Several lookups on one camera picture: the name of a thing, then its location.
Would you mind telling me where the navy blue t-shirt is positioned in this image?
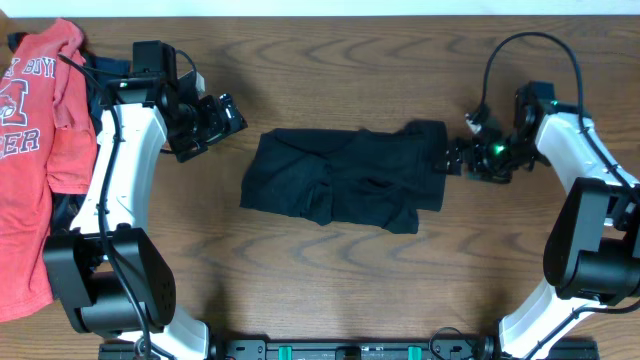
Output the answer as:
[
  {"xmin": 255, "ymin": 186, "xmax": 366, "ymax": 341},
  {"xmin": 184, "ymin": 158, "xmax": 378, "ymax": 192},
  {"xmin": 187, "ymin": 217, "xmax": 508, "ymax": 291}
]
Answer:
[{"xmin": 51, "ymin": 51, "xmax": 130, "ymax": 233}]

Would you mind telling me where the black polo shirt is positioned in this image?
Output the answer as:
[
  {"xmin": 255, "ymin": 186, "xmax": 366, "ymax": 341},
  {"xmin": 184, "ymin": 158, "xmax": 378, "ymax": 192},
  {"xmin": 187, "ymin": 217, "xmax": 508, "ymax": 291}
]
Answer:
[{"xmin": 240, "ymin": 120, "xmax": 448, "ymax": 234}]

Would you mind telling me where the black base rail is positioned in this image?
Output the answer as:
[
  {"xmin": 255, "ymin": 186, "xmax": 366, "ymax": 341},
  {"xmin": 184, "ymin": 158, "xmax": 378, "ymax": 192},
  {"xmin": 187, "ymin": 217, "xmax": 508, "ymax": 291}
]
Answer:
[{"xmin": 97, "ymin": 334, "xmax": 601, "ymax": 360}]

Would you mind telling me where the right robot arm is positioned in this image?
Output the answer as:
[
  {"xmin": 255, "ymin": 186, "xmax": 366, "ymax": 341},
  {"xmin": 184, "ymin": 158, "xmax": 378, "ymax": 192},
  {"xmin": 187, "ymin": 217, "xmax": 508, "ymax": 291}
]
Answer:
[{"xmin": 443, "ymin": 82, "xmax": 639, "ymax": 359}]

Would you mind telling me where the red printed t-shirt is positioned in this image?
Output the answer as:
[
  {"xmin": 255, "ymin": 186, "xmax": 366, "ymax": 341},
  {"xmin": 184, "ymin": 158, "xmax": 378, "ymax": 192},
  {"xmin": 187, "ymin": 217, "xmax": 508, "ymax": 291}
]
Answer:
[{"xmin": 1, "ymin": 19, "xmax": 97, "ymax": 322}]

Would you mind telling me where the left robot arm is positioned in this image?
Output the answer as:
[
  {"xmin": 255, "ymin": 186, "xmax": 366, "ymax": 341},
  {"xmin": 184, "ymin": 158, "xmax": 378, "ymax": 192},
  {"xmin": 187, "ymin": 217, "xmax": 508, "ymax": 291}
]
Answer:
[{"xmin": 43, "ymin": 41, "xmax": 247, "ymax": 359}]

